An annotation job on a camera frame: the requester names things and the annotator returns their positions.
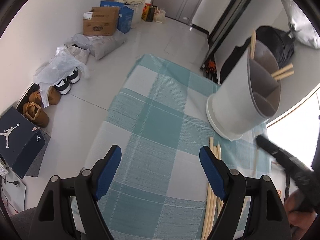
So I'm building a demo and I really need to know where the blue cardboard box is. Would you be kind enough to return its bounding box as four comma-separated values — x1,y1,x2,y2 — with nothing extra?
100,0,134,34

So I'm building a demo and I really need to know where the brown boot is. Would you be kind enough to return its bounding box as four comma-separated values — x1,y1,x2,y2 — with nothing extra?
29,87,61,106
23,102,49,128

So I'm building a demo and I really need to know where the white tote bag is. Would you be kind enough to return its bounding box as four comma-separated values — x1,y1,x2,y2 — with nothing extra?
281,0,319,49

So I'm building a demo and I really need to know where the person right hand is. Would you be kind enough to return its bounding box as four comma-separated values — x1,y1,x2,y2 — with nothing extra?
284,190,319,239

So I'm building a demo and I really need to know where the brown cardboard box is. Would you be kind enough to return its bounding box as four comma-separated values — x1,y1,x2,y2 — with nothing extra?
82,7,120,36

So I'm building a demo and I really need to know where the white utensil holder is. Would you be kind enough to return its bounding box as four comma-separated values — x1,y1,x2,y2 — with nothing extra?
206,41,281,141

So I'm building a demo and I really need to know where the wooden chopstick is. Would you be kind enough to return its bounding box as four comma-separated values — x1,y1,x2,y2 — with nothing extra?
274,70,295,81
207,145,221,237
250,29,257,59
201,137,214,240
271,63,293,77

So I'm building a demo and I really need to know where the black backpack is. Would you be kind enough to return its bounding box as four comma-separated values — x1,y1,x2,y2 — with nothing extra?
220,25,296,84

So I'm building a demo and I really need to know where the beige folded cloth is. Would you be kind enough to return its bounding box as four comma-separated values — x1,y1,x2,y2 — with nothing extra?
117,0,145,5

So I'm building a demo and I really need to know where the black white sneaker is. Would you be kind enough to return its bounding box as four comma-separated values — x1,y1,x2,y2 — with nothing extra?
67,68,80,84
54,79,71,95

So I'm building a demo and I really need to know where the black folded tripod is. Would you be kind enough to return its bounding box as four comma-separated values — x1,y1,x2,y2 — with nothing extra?
200,0,252,83

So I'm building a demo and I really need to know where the grey plastic parcel bag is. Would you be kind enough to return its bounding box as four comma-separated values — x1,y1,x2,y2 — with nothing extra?
71,30,127,60

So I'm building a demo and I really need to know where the white plastic bag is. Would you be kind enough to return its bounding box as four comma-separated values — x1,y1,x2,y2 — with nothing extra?
33,46,90,108

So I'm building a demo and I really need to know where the yellow black shopping bag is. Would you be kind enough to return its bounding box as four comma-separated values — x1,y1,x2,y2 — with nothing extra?
142,3,158,22

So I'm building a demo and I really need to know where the teal checkered tablecloth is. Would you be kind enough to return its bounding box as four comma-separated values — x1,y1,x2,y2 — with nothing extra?
85,54,271,239

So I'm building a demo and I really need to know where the navy Jordan shoe box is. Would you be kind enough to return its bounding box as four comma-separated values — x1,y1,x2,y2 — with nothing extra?
1,107,46,178

